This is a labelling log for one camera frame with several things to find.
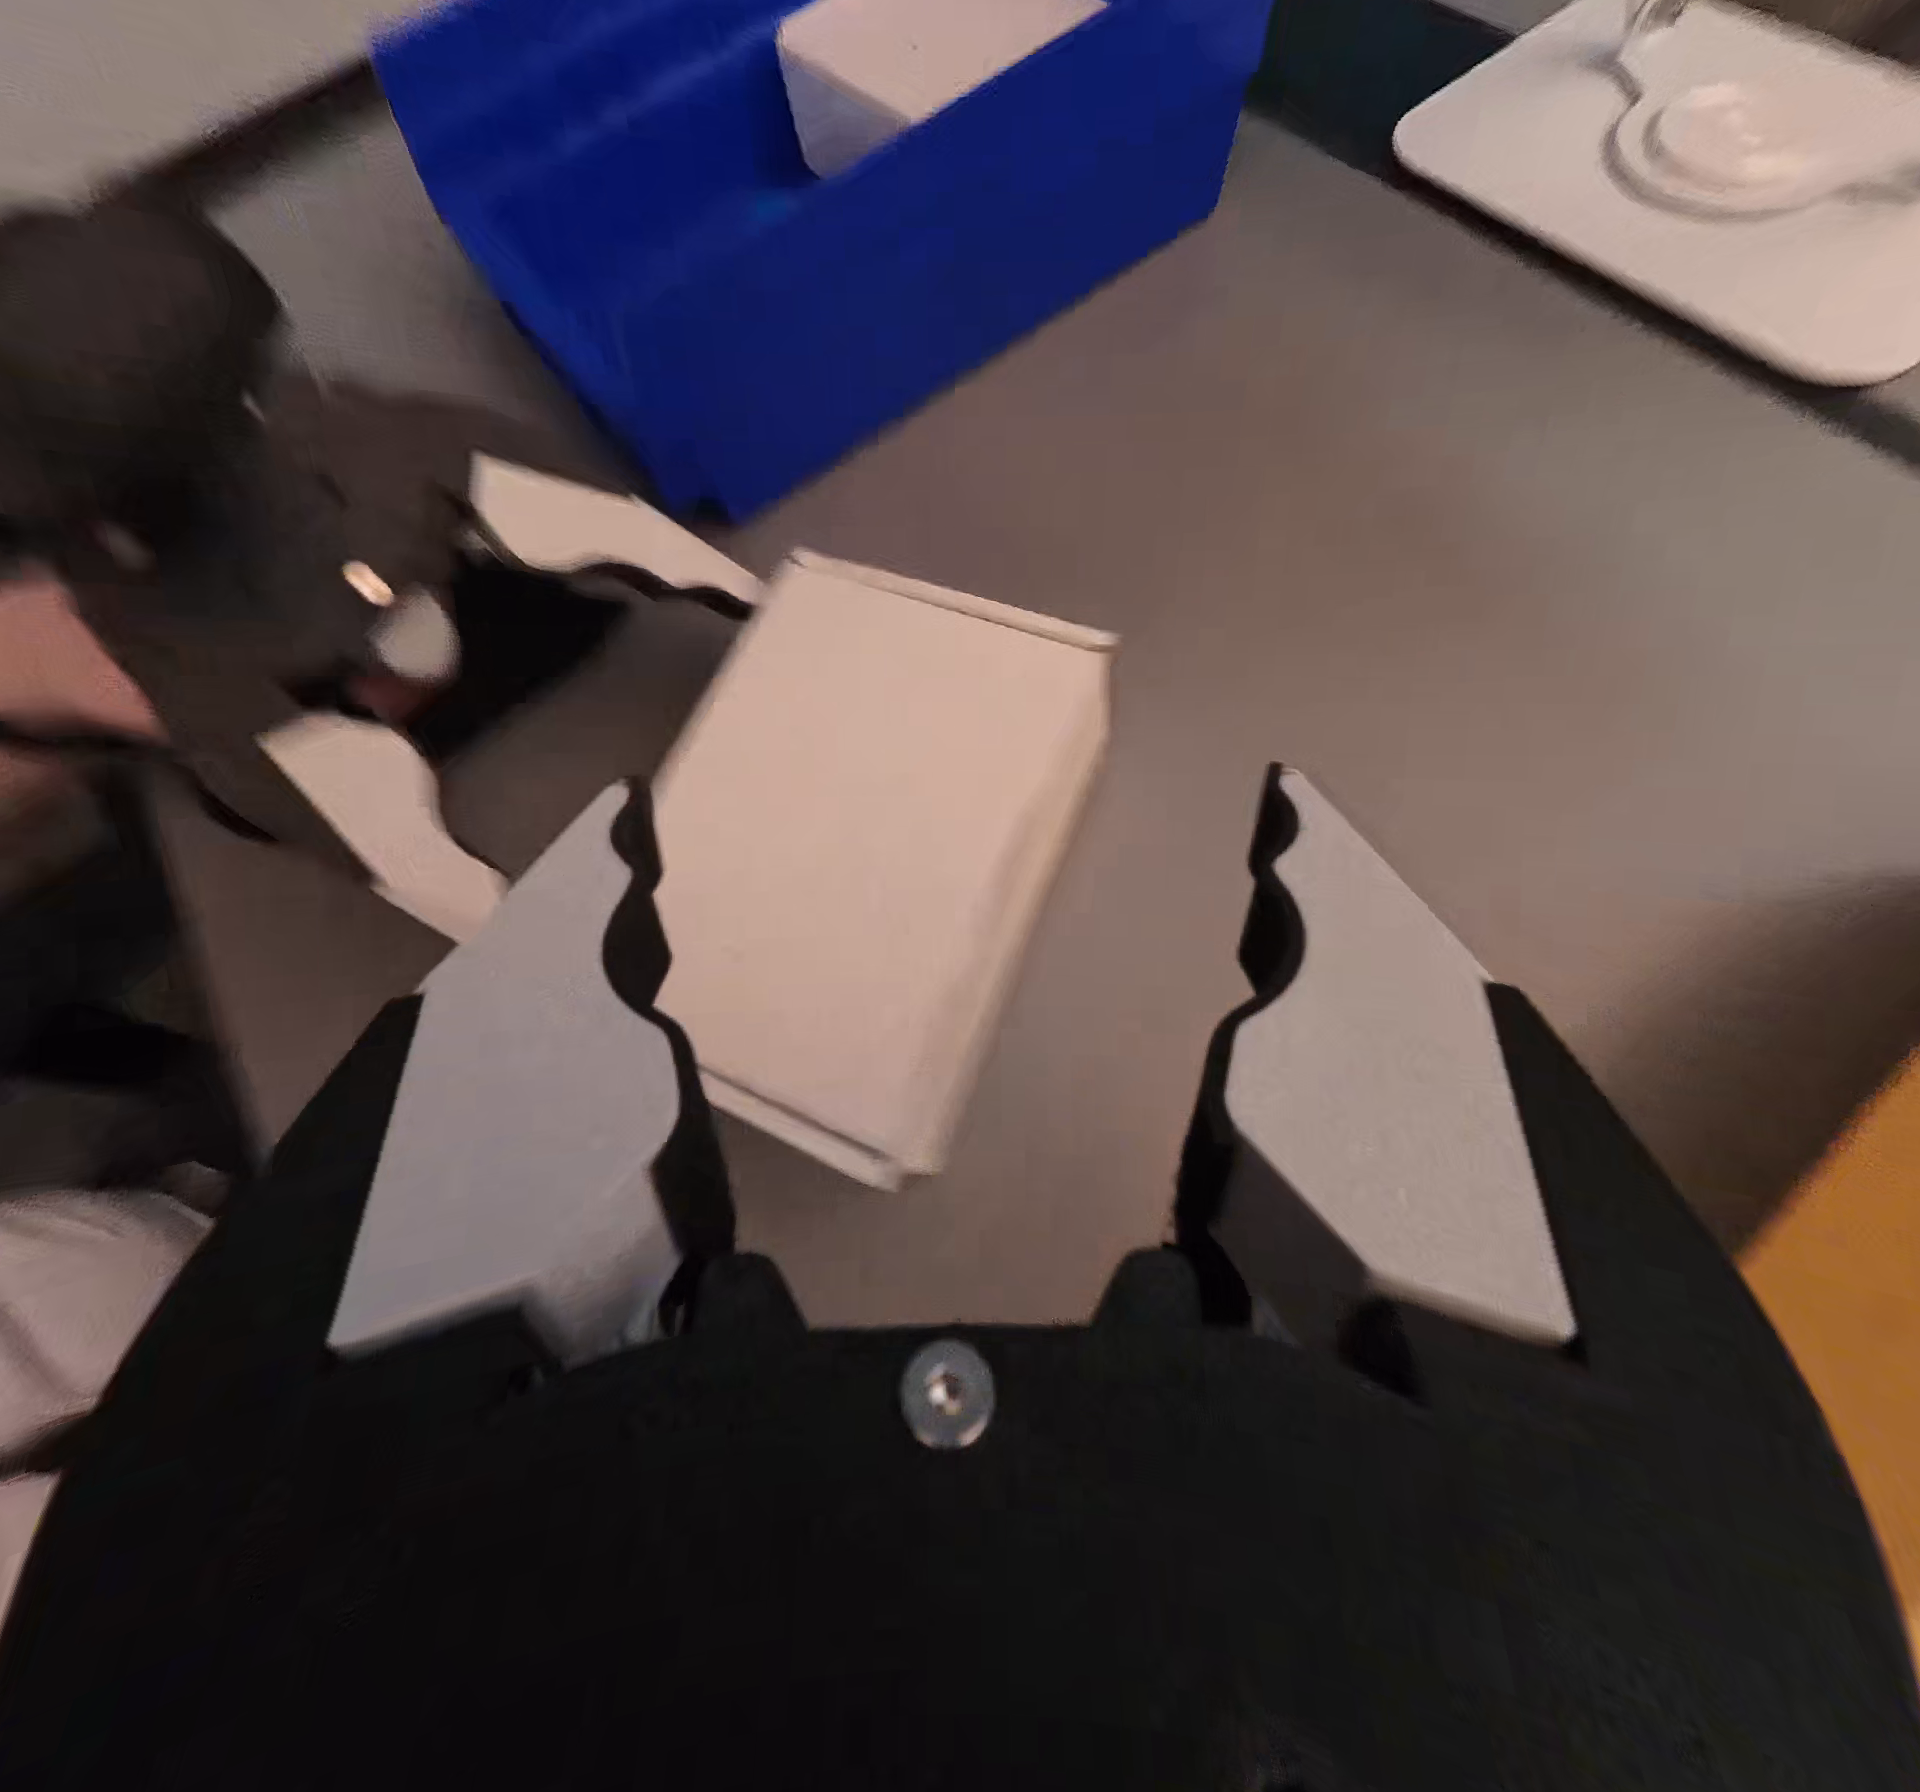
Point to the white metal plate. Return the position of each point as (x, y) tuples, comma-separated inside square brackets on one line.
[(1801, 278)]

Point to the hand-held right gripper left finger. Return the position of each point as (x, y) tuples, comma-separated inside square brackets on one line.
[(510, 1146)]

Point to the blue plastic bin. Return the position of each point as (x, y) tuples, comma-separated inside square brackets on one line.
[(750, 323)]

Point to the person's white clothing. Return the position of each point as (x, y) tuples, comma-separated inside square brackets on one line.
[(76, 1329)]

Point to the white cardboard box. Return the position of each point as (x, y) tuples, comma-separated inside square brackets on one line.
[(886, 848), (930, 39)]

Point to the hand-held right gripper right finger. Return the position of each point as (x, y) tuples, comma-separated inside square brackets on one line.
[(1397, 1146)]

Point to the yellow plastic bin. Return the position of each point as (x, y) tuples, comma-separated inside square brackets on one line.
[(1846, 1312)]

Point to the person's left hand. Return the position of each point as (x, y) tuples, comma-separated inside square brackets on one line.
[(61, 668)]

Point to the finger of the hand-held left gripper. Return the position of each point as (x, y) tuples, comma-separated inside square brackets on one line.
[(599, 526), (391, 819)]

